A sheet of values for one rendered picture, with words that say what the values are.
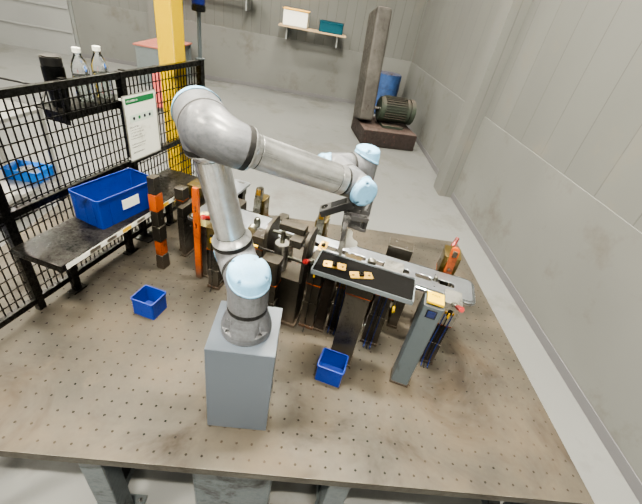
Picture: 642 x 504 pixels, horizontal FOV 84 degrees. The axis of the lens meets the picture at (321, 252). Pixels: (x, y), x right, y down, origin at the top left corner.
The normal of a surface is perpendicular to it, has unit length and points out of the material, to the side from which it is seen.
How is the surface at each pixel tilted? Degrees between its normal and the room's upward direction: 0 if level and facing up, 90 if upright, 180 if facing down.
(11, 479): 0
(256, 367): 90
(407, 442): 0
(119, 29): 90
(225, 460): 0
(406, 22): 90
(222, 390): 90
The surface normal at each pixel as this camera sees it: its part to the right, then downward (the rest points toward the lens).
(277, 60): -0.02, 0.58
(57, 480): 0.16, -0.81
